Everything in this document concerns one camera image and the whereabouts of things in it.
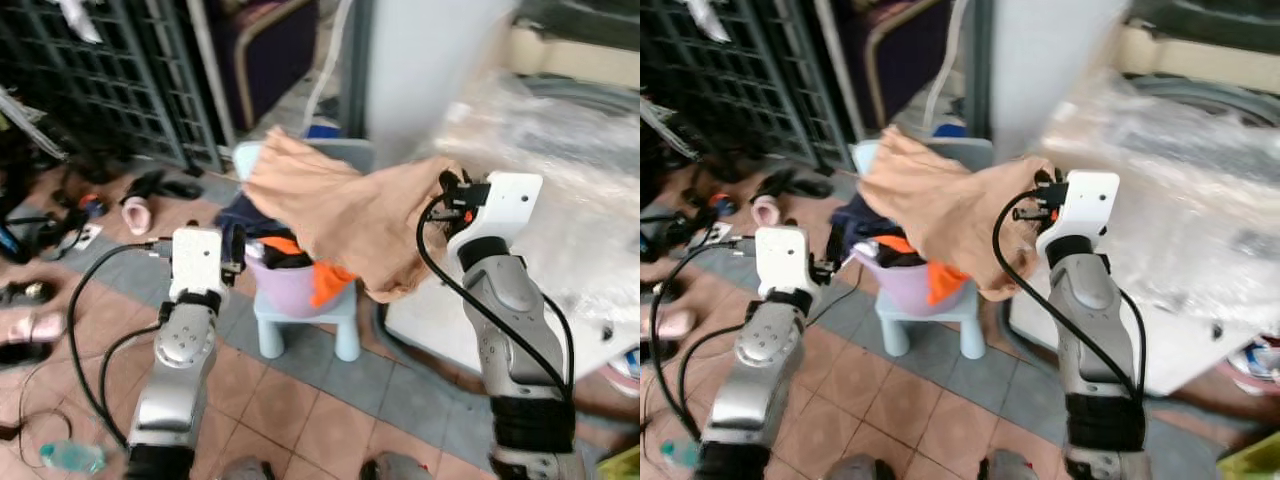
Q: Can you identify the purple chair with wooden frame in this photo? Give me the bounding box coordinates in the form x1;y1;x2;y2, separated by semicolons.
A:
214;0;322;132
834;0;947;131

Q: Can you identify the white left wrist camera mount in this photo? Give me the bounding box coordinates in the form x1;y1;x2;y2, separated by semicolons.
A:
754;226;814;301
168;227;227;301

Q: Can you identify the pale pink shoe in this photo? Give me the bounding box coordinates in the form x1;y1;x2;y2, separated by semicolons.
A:
0;311;67;347
658;309;698;340

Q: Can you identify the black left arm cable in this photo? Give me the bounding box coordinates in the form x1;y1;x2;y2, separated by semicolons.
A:
648;240;761;443
64;242;177;448

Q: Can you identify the clear plastic bottle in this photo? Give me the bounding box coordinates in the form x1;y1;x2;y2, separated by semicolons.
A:
659;439;703;470
39;441;107;475

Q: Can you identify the orange cloth garment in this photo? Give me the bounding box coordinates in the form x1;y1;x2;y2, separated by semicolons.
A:
262;235;359;309
874;235;963;307

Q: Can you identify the tan cloth garment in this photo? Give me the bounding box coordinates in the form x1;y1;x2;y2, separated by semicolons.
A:
857;126;1063;304
242;126;467;305

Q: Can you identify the white washing machine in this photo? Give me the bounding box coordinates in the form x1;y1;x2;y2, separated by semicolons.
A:
380;70;641;389
1004;68;1280;397

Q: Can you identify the light blue plastic stool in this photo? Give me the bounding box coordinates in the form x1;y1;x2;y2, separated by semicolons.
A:
231;138;377;363
849;137;997;361

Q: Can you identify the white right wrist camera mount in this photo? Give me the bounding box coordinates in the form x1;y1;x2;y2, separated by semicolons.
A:
1034;169;1120;253
446;171;545;264

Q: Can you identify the black sandal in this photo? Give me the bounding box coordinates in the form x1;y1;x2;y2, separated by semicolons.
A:
763;167;833;200
128;169;207;202

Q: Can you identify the white hose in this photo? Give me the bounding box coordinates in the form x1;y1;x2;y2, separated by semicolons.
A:
922;0;973;133
299;0;357;137

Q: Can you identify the grey right robot foot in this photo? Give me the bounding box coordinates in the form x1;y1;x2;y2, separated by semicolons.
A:
979;449;1052;480
361;451;434;480

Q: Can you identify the pale grey upright panel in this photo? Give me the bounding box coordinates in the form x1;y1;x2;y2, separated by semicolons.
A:
364;0;517;167
990;0;1133;163

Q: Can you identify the clear plastic cover sheet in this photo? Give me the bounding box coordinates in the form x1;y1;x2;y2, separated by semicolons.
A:
1040;68;1280;336
434;70;641;326

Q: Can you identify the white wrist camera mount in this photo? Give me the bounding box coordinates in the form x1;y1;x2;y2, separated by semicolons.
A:
446;171;545;264
754;226;814;301
1034;169;1120;253
168;227;227;301

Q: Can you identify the colourful shoe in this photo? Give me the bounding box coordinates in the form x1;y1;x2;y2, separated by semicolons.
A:
1224;339;1280;397
603;349;641;397

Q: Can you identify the yellow-green plastic container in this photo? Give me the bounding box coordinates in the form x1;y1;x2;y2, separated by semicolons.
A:
1214;429;1280;480
594;444;641;480

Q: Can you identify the dark navy cloth garment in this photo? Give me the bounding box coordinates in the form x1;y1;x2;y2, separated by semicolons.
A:
829;191;903;267
214;191;289;267

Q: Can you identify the lilac plastic laundry basin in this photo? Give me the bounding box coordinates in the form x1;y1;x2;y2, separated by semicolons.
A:
244;250;347;320
854;250;963;320

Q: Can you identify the black metal grille gate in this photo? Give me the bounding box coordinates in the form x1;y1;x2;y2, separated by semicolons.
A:
640;0;851;171
0;0;227;173

